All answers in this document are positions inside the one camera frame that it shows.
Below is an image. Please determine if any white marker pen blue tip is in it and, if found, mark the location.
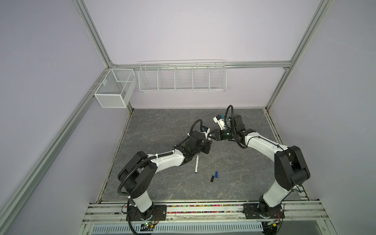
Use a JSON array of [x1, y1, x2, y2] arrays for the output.
[[194, 155, 199, 174]]

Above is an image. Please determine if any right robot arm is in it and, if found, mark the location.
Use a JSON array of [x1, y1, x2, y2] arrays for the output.
[[209, 105, 310, 217]]

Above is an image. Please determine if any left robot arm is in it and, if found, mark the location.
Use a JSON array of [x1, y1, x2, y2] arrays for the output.
[[117, 119, 212, 213]]

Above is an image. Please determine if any white mesh box basket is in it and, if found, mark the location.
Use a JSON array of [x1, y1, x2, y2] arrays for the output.
[[94, 69, 137, 108]]

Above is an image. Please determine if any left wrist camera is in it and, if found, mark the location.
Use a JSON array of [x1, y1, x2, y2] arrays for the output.
[[200, 126, 210, 139]]

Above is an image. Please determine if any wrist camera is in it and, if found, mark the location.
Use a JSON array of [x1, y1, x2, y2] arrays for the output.
[[200, 126, 210, 139], [213, 115, 226, 130]]

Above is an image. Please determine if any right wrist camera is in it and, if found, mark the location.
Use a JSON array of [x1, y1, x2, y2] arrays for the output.
[[213, 115, 226, 130]]

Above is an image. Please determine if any white wire wall basket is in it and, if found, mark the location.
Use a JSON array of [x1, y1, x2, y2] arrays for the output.
[[139, 60, 227, 92]]

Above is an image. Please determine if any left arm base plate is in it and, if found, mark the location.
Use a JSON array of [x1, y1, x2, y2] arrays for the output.
[[128, 204, 167, 221]]

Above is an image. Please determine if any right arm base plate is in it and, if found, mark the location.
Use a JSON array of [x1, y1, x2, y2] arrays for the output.
[[242, 202, 285, 219]]

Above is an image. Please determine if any white vented cable duct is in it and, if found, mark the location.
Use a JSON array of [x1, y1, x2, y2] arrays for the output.
[[90, 221, 264, 235]]

